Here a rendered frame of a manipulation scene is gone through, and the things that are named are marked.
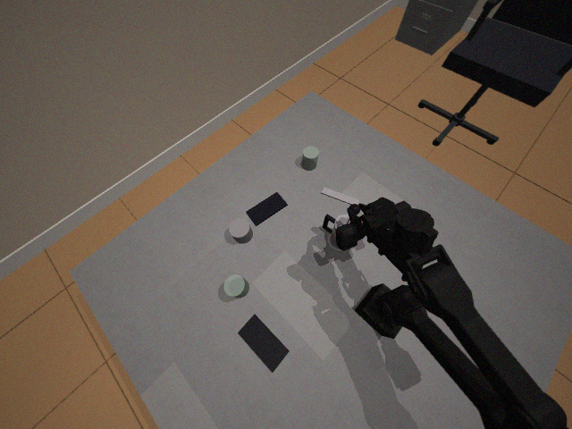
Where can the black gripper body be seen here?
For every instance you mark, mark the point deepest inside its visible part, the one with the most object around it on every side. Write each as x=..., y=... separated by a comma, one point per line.
x=347, y=235

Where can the glass french press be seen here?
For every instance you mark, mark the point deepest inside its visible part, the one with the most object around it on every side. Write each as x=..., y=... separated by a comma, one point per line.
x=339, y=221

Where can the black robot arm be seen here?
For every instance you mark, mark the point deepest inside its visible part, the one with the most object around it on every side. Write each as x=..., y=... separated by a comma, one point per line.
x=505, y=394

